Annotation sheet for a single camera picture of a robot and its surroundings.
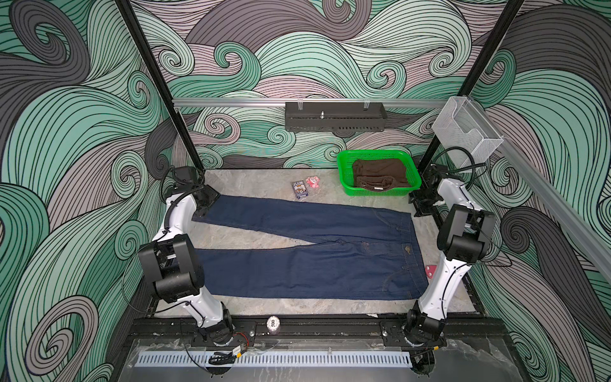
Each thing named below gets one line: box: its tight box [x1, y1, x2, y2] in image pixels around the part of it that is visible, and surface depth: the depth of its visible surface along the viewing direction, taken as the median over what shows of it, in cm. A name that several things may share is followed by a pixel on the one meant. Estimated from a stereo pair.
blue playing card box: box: [291, 179, 309, 200], surface depth 113 cm
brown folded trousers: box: [352, 158, 413, 191], surface depth 116 cm
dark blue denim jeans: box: [190, 194, 429, 299], surface depth 92 cm
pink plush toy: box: [305, 175, 321, 189], surface depth 113 cm
